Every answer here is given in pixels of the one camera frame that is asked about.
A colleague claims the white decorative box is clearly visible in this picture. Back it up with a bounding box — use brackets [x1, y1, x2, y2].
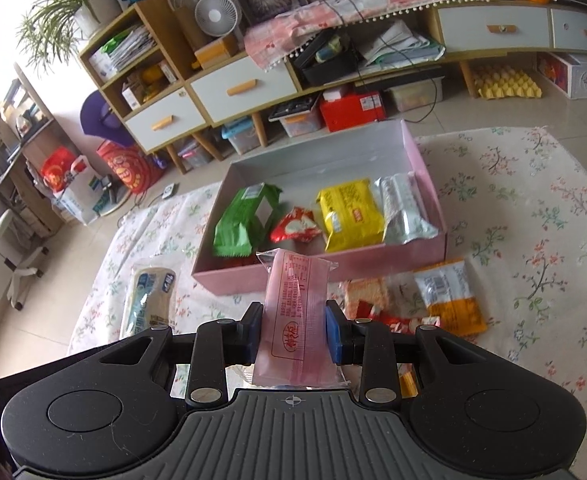
[538, 52, 587, 100]

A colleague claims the orange wooden box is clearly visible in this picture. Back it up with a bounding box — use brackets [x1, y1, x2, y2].
[192, 37, 238, 68]

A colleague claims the pink snack packet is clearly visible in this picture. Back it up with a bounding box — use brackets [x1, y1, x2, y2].
[252, 247, 341, 391]

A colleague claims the pink cardboard box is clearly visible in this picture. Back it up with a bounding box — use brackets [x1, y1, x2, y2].
[191, 119, 448, 297]

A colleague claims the wooden desk with shelves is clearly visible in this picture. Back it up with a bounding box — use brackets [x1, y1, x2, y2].
[0, 62, 82, 241]

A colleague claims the small red white snack packet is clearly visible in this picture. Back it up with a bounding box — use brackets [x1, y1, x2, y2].
[270, 206, 323, 244]

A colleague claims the green snack packet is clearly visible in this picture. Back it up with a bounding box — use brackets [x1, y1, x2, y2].
[212, 182, 284, 259]

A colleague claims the white paper bag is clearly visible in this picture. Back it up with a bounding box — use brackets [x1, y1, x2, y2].
[54, 170, 104, 226]

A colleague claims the red printed bag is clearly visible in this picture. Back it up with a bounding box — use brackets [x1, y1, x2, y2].
[98, 141, 167, 193]

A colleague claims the small white desk fan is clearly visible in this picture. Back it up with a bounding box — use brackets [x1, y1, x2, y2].
[194, 0, 242, 38]

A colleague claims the black cable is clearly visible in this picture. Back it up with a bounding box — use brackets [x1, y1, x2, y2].
[318, 0, 447, 123]

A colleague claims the potted spider plant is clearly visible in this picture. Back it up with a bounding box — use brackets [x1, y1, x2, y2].
[18, 0, 124, 66]

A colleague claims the black storage bin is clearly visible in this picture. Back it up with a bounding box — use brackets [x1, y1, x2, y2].
[293, 30, 361, 87]

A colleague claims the yellow fruit on shelf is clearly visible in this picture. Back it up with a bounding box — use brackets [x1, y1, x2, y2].
[141, 65, 167, 98]

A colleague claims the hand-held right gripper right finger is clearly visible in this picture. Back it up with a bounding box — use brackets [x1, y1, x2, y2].
[324, 300, 493, 407]

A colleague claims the floral tablecloth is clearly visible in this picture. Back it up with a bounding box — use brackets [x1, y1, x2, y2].
[68, 126, 587, 413]

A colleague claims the yellow egg tray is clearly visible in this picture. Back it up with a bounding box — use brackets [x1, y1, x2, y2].
[473, 65, 544, 100]

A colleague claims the stack of papers and bags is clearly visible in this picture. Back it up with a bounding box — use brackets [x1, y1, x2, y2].
[90, 27, 157, 73]

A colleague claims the wooden shelf cabinet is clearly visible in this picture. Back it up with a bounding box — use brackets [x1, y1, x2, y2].
[78, 0, 224, 176]

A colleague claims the clear bin with black top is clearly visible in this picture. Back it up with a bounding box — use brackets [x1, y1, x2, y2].
[268, 95, 323, 138]

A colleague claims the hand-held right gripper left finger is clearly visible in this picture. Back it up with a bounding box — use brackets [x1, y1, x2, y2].
[96, 301, 265, 408]

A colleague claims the red gift bag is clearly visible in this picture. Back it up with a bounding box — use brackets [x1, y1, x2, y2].
[41, 147, 87, 191]

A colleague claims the yellow snack packet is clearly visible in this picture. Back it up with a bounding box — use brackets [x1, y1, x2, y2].
[316, 179, 387, 253]

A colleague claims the clear bin with pink contents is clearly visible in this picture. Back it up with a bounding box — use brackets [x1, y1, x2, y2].
[176, 137, 214, 171]

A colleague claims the wooden TV cabinet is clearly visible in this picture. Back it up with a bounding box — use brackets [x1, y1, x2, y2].
[186, 0, 587, 148]

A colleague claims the red cardboard box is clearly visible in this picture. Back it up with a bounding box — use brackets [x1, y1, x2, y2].
[319, 91, 388, 133]

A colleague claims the blue white bread packet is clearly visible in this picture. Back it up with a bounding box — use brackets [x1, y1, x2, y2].
[118, 266, 179, 342]

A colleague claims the clear bin with yellow contents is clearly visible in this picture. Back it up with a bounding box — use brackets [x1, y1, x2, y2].
[386, 76, 444, 113]

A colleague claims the red toast snack packet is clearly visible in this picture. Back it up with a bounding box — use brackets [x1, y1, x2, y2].
[341, 276, 441, 336]

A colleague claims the pile of papers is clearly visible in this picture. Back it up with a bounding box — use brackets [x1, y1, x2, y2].
[363, 20, 447, 68]

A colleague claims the silver snack packet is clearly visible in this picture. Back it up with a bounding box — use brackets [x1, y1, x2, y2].
[377, 171, 440, 247]

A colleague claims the pink floral cloth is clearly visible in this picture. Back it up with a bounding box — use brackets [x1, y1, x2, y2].
[244, 0, 479, 71]

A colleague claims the orange snack packet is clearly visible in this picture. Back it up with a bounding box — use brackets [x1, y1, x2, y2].
[412, 257, 489, 337]

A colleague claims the white drawer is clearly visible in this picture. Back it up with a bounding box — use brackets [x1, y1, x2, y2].
[436, 5, 554, 53]
[190, 55, 299, 125]
[124, 87, 209, 153]
[551, 7, 587, 55]

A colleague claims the clear bin with blue lid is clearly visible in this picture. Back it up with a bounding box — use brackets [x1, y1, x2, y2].
[222, 117, 264, 156]

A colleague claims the small white carton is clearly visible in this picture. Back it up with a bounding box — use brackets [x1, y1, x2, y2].
[122, 82, 147, 108]

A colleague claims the purple hat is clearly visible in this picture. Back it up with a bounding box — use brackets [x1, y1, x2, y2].
[80, 91, 134, 148]

